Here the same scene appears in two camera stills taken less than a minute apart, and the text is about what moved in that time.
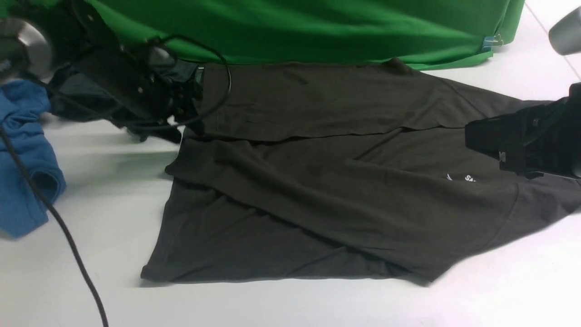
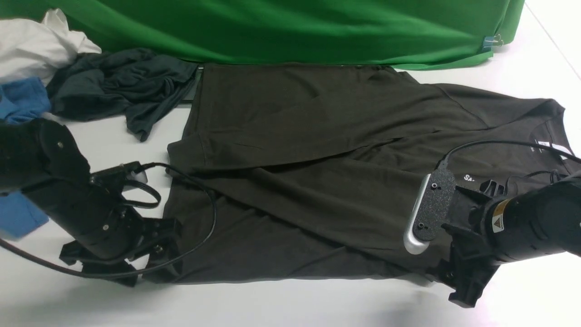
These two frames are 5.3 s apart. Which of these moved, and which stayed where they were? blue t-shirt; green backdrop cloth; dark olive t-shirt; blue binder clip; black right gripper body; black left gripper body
Moved: black left gripper body; black right gripper body
Stayed: blue binder clip; green backdrop cloth; blue t-shirt; dark olive t-shirt
